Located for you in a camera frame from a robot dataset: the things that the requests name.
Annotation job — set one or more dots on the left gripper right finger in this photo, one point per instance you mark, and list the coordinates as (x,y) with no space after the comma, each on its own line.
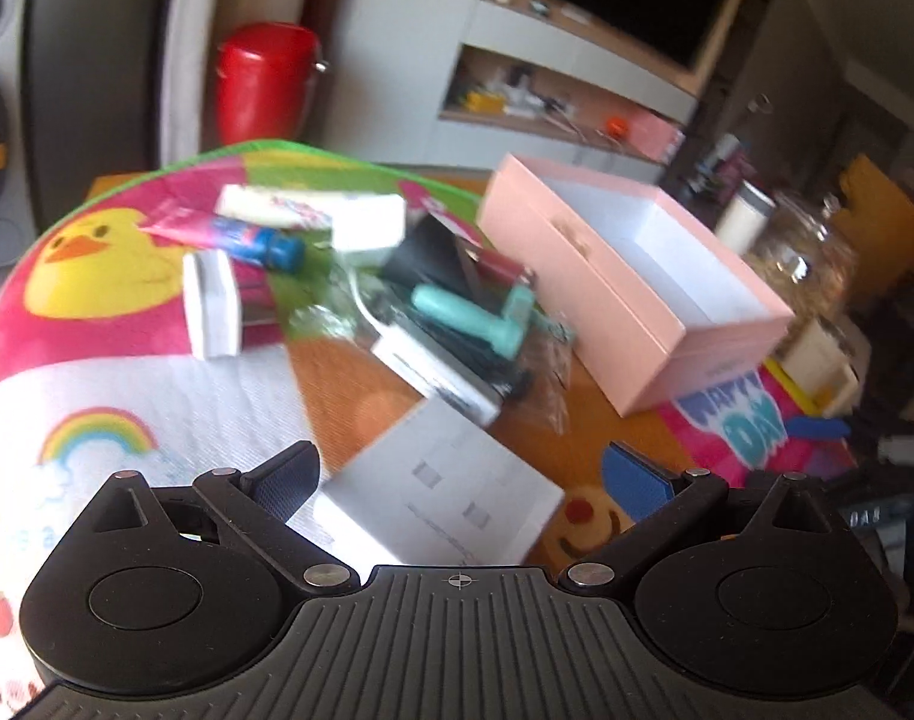
(668,512)

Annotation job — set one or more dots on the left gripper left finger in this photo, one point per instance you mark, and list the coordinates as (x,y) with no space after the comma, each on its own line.
(252,510)

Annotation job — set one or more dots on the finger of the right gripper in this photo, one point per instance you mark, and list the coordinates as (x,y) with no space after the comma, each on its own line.
(817,428)

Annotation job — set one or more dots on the white paper box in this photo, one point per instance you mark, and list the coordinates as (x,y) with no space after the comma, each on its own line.
(434,490)

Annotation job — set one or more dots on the white power adapter block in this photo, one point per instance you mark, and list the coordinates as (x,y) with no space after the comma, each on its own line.
(212,305)

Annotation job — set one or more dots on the white usb adapter with cable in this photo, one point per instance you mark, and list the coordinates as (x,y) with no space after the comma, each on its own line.
(424,364)

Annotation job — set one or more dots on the teal handheld fan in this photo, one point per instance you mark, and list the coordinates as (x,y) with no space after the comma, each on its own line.
(504,332)

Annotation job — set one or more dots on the pink blue toothpaste tube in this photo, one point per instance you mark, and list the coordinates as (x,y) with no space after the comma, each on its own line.
(242,241)

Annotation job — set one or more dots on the clear bag with black roller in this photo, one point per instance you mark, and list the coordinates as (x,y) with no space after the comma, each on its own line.
(533,385)

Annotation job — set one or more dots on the white cream tube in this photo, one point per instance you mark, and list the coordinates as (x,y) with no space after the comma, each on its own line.
(357,221)

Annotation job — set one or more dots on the black curved holder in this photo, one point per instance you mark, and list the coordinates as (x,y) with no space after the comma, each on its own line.
(432,254)

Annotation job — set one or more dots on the glass jar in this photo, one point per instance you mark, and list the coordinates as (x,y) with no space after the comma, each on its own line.
(804,261)

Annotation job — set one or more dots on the pink cardboard box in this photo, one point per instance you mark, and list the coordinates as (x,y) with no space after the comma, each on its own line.
(637,269)

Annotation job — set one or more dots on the colourful cartoon play mat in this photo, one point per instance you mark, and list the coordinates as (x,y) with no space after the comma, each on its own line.
(91,383)

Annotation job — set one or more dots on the white thermos bottle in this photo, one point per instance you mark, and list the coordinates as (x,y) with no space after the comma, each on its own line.
(744,218)

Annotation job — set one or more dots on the red cylindrical bin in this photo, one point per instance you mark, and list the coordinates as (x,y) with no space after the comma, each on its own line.
(266,75)

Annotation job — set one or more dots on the white shelf unit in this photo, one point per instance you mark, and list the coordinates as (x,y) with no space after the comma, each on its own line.
(462,83)

